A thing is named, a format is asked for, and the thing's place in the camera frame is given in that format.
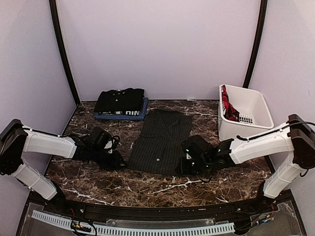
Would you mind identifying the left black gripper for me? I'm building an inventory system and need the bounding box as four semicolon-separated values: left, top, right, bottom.
90;147;127;171

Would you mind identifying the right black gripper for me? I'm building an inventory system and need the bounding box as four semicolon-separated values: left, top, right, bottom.
175;156;211;176

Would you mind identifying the black pinstriped long sleeve shirt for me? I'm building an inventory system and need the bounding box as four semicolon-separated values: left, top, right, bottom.
128;109;192;176

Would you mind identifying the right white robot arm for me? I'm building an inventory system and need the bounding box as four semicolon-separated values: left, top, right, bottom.
175;114;315;213

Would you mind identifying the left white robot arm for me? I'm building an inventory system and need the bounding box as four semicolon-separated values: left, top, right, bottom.
0;119;126;214

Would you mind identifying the black white lettered folded shirt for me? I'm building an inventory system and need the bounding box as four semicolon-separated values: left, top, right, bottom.
97;110;145;116

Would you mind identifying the blue checkered folded shirt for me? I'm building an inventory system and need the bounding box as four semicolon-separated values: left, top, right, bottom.
94;97;149;121

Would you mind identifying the red black shirt in bin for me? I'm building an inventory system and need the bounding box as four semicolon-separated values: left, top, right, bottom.
221;85;240;122

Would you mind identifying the black folded button shirt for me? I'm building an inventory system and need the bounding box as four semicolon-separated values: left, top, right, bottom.
94;88;145;113

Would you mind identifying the white plastic bin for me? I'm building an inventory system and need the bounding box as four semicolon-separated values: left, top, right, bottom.
218;84;274;141

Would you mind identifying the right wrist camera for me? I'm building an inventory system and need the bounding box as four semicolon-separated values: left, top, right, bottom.
181;135;214;160

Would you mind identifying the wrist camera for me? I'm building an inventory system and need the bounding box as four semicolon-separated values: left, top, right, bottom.
85;127;120;151
181;135;214;160

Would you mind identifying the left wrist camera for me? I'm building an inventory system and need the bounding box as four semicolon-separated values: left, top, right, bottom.
85;127;120;151

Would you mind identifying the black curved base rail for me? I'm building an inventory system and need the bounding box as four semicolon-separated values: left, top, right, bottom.
27;188;296;222

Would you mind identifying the white slotted cable duct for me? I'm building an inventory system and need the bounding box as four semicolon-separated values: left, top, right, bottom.
31;210;235;236

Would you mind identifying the left black frame post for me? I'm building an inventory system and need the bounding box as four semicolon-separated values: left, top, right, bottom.
49;0;81;105

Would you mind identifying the black frame post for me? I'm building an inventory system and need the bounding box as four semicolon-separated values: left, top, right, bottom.
49;0;81;105
242;0;268;89

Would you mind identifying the right black frame post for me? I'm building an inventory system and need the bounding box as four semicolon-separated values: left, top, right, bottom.
242;0;268;89

